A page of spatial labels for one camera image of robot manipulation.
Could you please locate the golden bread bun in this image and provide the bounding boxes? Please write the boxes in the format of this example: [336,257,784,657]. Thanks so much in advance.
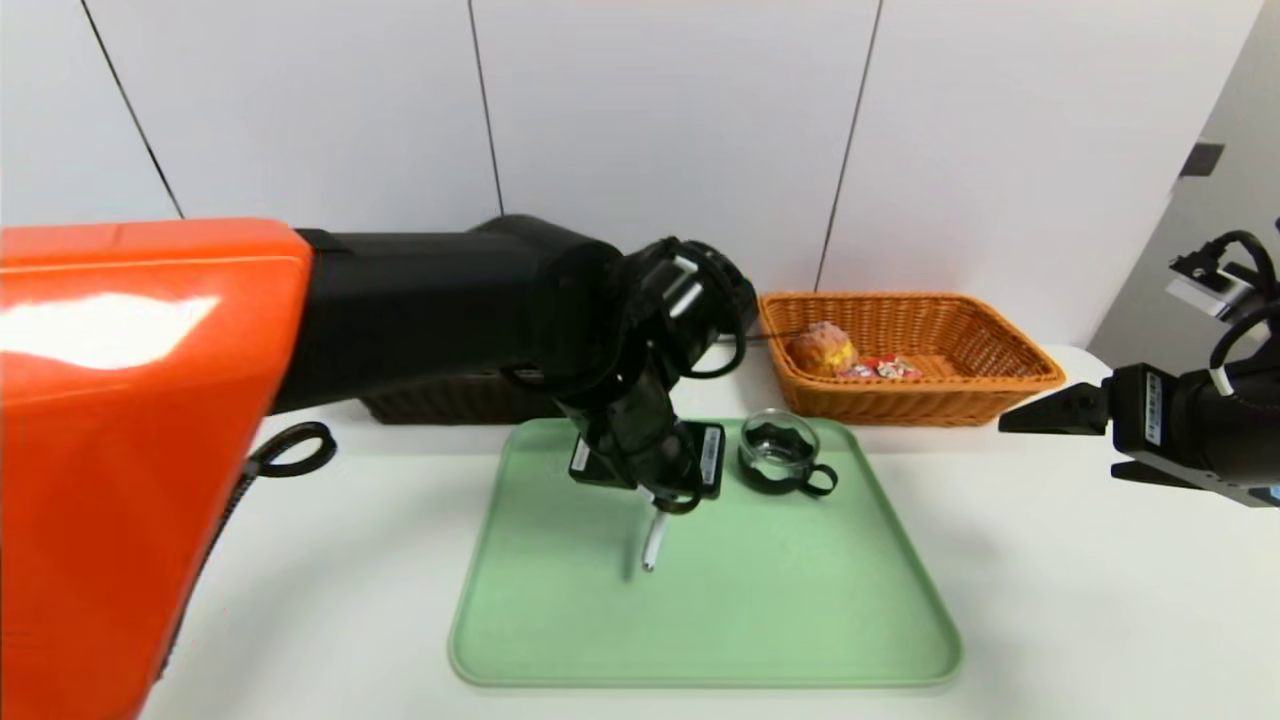
[788,321,859,379]

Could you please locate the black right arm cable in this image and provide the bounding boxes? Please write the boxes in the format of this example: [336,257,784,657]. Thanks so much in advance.
[1205,230,1280,396]

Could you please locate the dark brown wicker basket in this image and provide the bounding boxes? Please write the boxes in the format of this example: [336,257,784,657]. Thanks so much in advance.
[360,375,561,426]

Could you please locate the orange wicker basket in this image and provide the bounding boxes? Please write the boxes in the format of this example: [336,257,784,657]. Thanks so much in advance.
[756,291,1067,428]

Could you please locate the light green plastic tray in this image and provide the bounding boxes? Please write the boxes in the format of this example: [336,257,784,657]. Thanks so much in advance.
[448,417,964,690]

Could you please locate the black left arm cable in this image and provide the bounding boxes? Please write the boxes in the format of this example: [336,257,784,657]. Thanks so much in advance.
[625,237,759,381]

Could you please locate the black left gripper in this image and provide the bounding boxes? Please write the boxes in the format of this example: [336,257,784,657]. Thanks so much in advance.
[567,375,726,501]

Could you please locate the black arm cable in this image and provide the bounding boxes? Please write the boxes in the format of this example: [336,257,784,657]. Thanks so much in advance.
[625,237,759,381]
[1205,230,1280,396]

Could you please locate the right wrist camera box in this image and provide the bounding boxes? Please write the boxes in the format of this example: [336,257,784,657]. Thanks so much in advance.
[1165,250,1261,321]

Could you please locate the left arm braided cable loop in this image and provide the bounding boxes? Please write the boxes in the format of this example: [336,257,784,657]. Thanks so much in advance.
[245,421,338,480]

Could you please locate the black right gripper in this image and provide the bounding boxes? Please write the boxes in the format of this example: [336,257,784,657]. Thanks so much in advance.
[997,362,1280,508]

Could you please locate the red milk carton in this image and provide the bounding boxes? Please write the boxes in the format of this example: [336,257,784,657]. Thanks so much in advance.
[838,354,926,382]

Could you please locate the glass cup with black handle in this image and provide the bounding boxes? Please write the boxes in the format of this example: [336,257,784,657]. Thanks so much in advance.
[739,410,841,498]

